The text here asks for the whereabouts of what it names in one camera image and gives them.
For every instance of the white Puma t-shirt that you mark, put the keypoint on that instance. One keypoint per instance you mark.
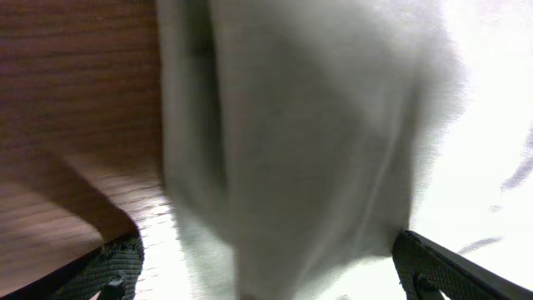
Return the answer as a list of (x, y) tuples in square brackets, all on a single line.
[(474, 194)]

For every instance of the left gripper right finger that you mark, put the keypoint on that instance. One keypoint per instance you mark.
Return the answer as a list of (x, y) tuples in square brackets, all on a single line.
[(428, 271)]

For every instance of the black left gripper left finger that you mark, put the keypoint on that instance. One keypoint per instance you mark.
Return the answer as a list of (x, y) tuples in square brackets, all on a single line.
[(108, 272)]

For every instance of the khaki green shorts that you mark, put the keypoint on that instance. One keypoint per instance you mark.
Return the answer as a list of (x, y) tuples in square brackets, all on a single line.
[(289, 134)]

